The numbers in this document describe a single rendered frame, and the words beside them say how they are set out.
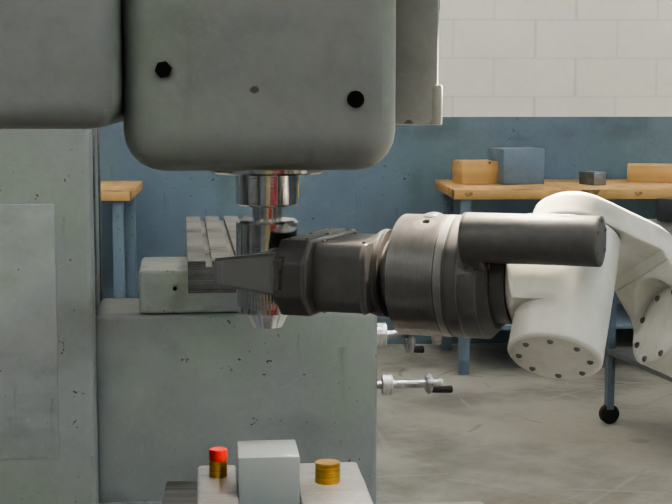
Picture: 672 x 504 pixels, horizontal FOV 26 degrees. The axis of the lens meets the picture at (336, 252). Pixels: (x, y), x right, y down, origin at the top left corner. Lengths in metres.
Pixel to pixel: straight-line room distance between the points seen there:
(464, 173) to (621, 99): 1.09
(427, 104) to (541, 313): 0.20
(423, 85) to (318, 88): 0.11
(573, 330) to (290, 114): 0.24
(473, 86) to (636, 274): 6.62
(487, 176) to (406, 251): 6.19
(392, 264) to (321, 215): 6.60
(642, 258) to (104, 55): 0.40
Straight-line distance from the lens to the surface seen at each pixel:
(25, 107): 0.99
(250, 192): 1.08
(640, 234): 1.04
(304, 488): 1.27
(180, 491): 1.67
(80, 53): 0.98
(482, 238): 0.98
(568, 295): 0.99
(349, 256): 1.03
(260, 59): 1.00
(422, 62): 1.08
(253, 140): 1.00
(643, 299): 1.08
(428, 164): 7.65
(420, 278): 1.01
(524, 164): 7.20
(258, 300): 1.09
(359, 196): 7.62
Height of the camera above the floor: 1.37
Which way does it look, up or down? 7 degrees down
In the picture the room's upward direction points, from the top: straight up
